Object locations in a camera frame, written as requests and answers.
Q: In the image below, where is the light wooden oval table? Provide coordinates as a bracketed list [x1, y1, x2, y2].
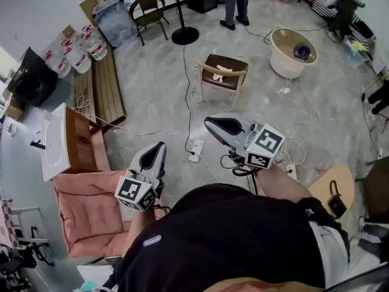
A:
[306, 164, 356, 221]

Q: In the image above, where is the black corded telephone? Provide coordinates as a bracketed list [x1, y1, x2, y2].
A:
[327, 180, 349, 219]

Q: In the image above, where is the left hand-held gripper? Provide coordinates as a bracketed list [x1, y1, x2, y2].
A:
[114, 141, 168, 214]

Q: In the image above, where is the white plush toy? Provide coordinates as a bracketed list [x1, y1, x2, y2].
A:
[212, 64, 233, 83]

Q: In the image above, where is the large clear water jug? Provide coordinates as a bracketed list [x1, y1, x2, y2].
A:
[44, 40, 73, 79]
[79, 25, 108, 61]
[62, 33, 92, 74]

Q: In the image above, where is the beige round tub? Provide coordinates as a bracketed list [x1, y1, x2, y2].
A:
[269, 27, 318, 79]

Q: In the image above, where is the dark wicker chair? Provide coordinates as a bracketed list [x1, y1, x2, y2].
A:
[129, 0, 170, 47]

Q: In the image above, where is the grey fabric strap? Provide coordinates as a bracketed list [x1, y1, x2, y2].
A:
[308, 220, 350, 288]

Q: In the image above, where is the black floor fan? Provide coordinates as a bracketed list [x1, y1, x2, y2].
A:
[170, 0, 201, 46]

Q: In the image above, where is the wooden vanity white sink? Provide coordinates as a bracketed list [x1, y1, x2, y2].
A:
[41, 103, 111, 182]

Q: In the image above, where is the flattened cardboard sheet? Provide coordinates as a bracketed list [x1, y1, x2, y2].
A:
[79, 0, 117, 27]

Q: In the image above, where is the black washing machine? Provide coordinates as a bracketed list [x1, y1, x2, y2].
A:
[6, 46, 59, 108]

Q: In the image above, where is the wooden slat bench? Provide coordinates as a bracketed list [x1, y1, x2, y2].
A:
[74, 49, 128, 133]

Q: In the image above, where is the person's right forearm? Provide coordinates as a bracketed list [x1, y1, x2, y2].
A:
[255, 164, 314, 205]

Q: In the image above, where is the person's black t-shirt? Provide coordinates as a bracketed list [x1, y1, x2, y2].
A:
[105, 183, 350, 292]

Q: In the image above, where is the plastic-wrapped bundle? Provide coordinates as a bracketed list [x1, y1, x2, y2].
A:
[92, 0, 139, 49]

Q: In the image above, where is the clear storage box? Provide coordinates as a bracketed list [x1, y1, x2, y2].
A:
[342, 35, 371, 69]

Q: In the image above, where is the pink cushioned armchair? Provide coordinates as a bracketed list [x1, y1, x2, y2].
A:
[53, 169, 167, 259]

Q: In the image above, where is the brown seat wooden chair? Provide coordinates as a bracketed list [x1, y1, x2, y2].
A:
[196, 53, 249, 111]

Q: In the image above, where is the person's left forearm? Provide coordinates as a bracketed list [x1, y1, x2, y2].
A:
[123, 208, 159, 257]

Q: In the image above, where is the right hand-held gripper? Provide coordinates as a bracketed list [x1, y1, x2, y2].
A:
[204, 113, 286, 171]

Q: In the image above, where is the purple round container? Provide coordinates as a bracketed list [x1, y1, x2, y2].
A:
[293, 43, 311, 60]

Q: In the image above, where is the black faucet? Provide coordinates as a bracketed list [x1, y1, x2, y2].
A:
[29, 131, 47, 150]

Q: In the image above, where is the black white striped couch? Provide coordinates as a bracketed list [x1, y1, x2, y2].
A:
[311, 0, 377, 42]

